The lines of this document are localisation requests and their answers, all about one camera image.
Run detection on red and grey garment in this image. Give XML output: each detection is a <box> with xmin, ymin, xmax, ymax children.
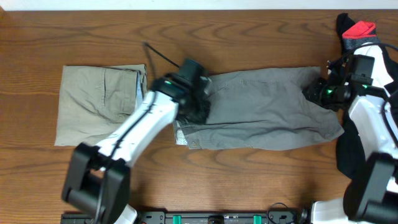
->
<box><xmin>342</xmin><ymin>21</ymin><xmax>381</xmax><ymax>50</ymax></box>

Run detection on black garment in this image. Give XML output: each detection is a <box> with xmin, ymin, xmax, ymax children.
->
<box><xmin>336</xmin><ymin>13</ymin><xmax>397</xmax><ymax>179</ymax></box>

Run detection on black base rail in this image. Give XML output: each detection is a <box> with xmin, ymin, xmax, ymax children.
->
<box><xmin>60</xmin><ymin>202</ymin><xmax>312</xmax><ymax>224</ymax></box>

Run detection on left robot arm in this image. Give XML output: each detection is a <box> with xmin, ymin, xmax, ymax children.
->
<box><xmin>62</xmin><ymin>59</ymin><xmax>211</xmax><ymax>223</ymax></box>

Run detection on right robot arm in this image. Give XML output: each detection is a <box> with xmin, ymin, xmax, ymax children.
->
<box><xmin>302</xmin><ymin>55</ymin><xmax>397</xmax><ymax>223</ymax></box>

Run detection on folded khaki shorts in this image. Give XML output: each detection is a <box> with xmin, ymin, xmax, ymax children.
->
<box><xmin>55</xmin><ymin>64</ymin><xmax>147</xmax><ymax>146</ymax></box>

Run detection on grey shorts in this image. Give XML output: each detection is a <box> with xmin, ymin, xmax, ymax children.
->
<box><xmin>174</xmin><ymin>67</ymin><xmax>344</xmax><ymax>151</ymax></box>

